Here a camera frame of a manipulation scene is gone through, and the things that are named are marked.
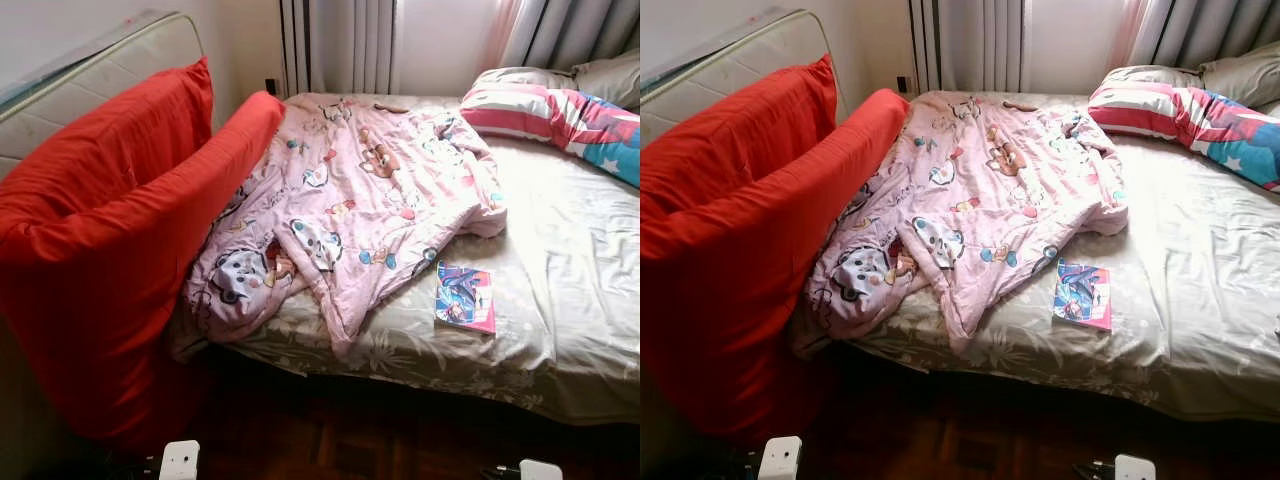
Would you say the colourful anime book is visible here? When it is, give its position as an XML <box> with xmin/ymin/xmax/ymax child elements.
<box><xmin>434</xmin><ymin>262</ymin><xmax>497</xmax><ymax>335</ymax></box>
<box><xmin>1052</xmin><ymin>260</ymin><xmax>1114</xmax><ymax>332</ymax></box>

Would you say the pink cartoon print quilt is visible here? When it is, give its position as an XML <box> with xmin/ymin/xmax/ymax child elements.
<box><xmin>183</xmin><ymin>93</ymin><xmax>508</xmax><ymax>358</ymax></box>
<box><xmin>805</xmin><ymin>90</ymin><xmax>1129</xmax><ymax>356</ymax></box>

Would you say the bed with beige floral sheet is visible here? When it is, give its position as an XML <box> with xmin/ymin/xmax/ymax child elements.
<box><xmin>165</xmin><ymin>93</ymin><xmax>641</xmax><ymax>426</ymax></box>
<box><xmin>790</xmin><ymin>90</ymin><xmax>1280</xmax><ymax>421</ymax></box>

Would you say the red sofa cushion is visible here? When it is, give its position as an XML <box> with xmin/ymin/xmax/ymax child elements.
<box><xmin>0</xmin><ymin>57</ymin><xmax>214</xmax><ymax>226</ymax></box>
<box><xmin>640</xmin><ymin>53</ymin><xmax>839</xmax><ymax>216</ymax></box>
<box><xmin>0</xmin><ymin>90</ymin><xmax>286</xmax><ymax>446</ymax></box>
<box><xmin>640</xmin><ymin>88</ymin><xmax>911</xmax><ymax>441</ymax></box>

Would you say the red white blue bolster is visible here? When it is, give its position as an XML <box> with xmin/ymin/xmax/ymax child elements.
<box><xmin>1087</xmin><ymin>82</ymin><xmax>1280</xmax><ymax>193</ymax></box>
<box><xmin>460</xmin><ymin>83</ymin><xmax>641</xmax><ymax>189</ymax></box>

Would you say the beige pillow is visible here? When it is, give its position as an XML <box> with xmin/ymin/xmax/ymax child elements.
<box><xmin>1100</xmin><ymin>65</ymin><xmax>1206</xmax><ymax>91</ymax></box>
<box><xmin>1200</xmin><ymin>40</ymin><xmax>1280</xmax><ymax>111</ymax></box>
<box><xmin>472</xmin><ymin>66</ymin><xmax>579</xmax><ymax>93</ymax></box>
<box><xmin>572</xmin><ymin>50</ymin><xmax>641</xmax><ymax>111</ymax></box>

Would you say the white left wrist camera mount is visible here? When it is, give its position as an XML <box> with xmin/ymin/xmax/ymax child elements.
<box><xmin>160</xmin><ymin>440</ymin><xmax>201</xmax><ymax>480</ymax></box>
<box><xmin>758</xmin><ymin>436</ymin><xmax>803</xmax><ymax>480</ymax></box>

